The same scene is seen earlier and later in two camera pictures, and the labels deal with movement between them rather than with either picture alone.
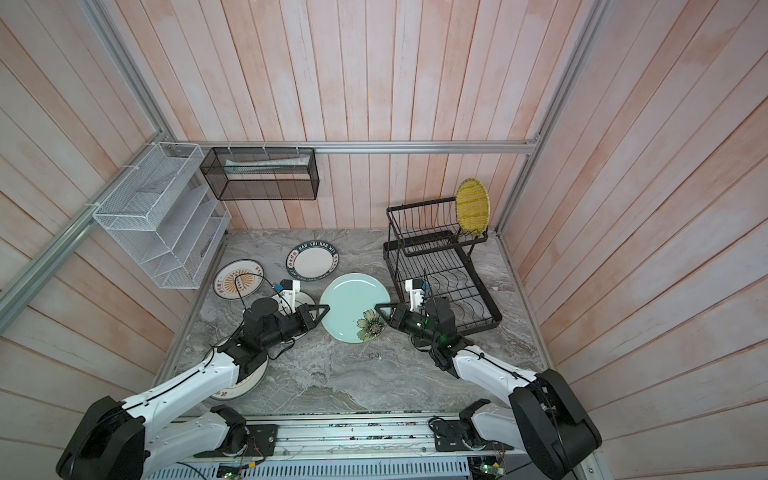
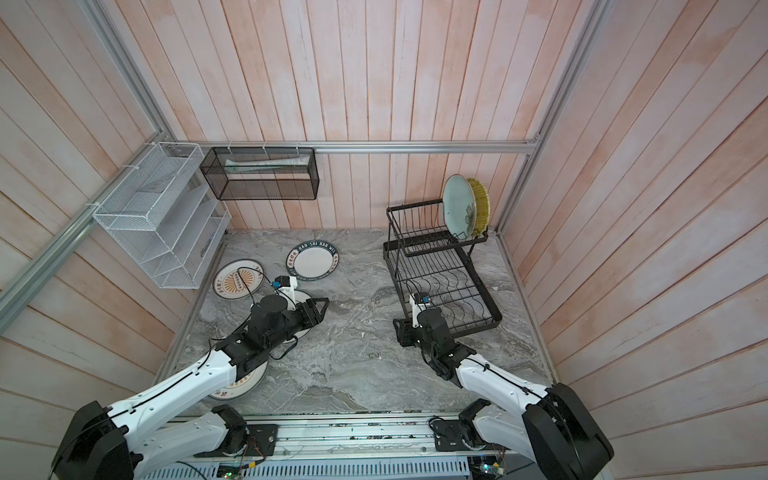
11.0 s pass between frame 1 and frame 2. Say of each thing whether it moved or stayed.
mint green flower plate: moved
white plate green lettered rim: stayed
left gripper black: stayed
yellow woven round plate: stayed
